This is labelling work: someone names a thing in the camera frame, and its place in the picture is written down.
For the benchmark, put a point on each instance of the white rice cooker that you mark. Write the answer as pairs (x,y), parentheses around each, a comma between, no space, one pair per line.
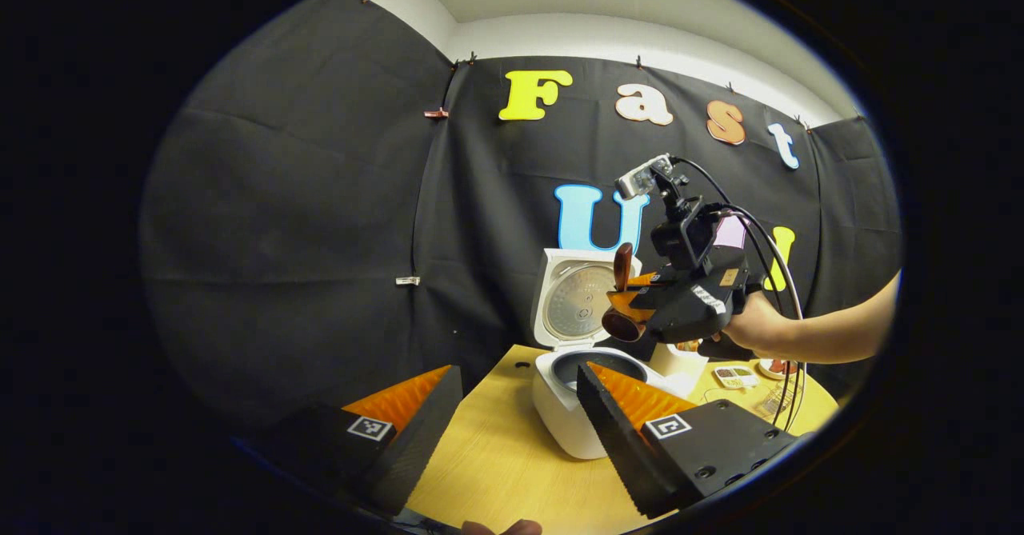
(560,415)

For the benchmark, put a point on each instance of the white toaster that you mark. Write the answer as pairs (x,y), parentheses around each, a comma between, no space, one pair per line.
(676,359)

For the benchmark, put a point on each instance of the brown wooden spoon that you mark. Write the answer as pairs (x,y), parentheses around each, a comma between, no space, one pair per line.
(623,267)

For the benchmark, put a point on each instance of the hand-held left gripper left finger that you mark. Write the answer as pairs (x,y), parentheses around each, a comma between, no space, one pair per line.
(424,439)

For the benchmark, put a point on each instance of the white divided dish of beans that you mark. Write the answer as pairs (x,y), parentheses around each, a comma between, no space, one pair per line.
(734,376)

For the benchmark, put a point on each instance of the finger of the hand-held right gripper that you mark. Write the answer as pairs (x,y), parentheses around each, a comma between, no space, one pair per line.
(642,279)
(630,305)

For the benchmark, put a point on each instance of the red meat slice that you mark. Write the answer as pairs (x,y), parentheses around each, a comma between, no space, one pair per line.
(782,367)

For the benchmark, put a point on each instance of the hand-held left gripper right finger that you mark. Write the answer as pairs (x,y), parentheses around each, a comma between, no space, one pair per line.
(616,439)

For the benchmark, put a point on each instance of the pink clip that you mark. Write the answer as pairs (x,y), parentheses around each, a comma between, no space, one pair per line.
(437,113)

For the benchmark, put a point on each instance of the white round plate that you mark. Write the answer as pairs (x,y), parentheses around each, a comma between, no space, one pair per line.
(766,371)

